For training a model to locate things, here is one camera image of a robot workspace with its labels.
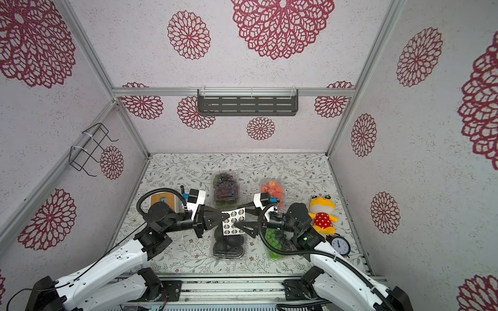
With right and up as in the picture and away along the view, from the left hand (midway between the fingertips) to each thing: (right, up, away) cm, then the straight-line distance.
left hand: (228, 216), depth 61 cm
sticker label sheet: (+3, +1, -1) cm, 3 cm away
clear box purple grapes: (-5, +6, +35) cm, 36 cm away
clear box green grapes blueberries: (+20, -14, +21) cm, 32 cm away
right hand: (+3, 0, +1) cm, 3 cm away
